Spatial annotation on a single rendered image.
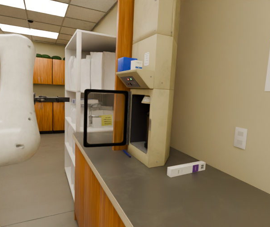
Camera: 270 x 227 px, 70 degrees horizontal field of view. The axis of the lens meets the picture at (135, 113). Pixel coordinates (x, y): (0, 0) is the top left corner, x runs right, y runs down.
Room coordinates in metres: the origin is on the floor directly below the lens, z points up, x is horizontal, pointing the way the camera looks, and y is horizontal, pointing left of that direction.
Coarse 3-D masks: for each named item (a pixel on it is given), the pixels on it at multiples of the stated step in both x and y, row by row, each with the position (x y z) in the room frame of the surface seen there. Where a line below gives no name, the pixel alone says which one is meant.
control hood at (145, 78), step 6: (120, 72) 1.25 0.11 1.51; (126, 72) 1.16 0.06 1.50; (132, 72) 1.10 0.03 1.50; (138, 72) 1.05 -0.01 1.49; (144, 72) 1.07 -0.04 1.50; (150, 72) 1.08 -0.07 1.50; (120, 78) 1.33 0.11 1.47; (138, 78) 1.10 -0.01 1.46; (144, 78) 1.07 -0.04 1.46; (150, 78) 1.08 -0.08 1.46; (144, 84) 1.10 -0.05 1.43; (150, 84) 1.08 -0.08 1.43
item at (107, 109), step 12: (96, 96) 1.29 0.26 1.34; (108, 96) 1.32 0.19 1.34; (120, 96) 1.34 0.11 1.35; (96, 108) 1.29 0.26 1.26; (108, 108) 1.32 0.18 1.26; (120, 108) 1.35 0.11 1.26; (96, 120) 1.29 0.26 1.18; (108, 120) 1.32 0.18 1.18; (120, 120) 1.35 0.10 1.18; (96, 132) 1.29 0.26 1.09; (108, 132) 1.32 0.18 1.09; (120, 132) 1.35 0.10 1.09
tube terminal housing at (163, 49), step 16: (144, 48) 1.21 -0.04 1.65; (160, 48) 1.11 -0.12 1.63; (176, 48) 1.31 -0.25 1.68; (160, 64) 1.11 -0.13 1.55; (160, 80) 1.11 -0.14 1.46; (160, 96) 1.12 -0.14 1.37; (160, 112) 1.12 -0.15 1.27; (160, 128) 1.12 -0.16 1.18; (160, 144) 1.13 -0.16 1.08; (144, 160) 1.14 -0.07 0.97; (160, 160) 1.13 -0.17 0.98
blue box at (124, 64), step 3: (123, 57) 1.23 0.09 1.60; (126, 57) 1.24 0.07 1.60; (120, 60) 1.28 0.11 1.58; (123, 60) 1.23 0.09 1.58; (126, 60) 1.24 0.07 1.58; (129, 60) 1.25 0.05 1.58; (120, 63) 1.28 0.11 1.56; (123, 63) 1.23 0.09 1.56; (126, 63) 1.24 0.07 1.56; (129, 63) 1.25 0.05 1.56; (120, 66) 1.28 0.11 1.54; (123, 66) 1.23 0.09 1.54; (126, 66) 1.24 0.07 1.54; (129, 66) 1.25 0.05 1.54; (117, 69) 1.32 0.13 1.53; (120, 69) 1.27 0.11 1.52; (123, 69) 1.23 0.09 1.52; (126, 69) 1.24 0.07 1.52; (129, 69) 1.25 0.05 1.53
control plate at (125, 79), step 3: (123, 78) 1.28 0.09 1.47; (126, 78) 1.24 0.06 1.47; (129, 78) 1.20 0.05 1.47; (132, 78) 1.16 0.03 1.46; (123, 81) 1.32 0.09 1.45; (126, 81) 1.27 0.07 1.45; (129, 81) 1.24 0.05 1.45; (132, 81) 1.20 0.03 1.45; (135, 81) 1.16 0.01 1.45; (126, 84) 1.32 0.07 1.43; (132, 84) 1.24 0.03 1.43; (135, 84) 1.20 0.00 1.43; (138, 84) 1.16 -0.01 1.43
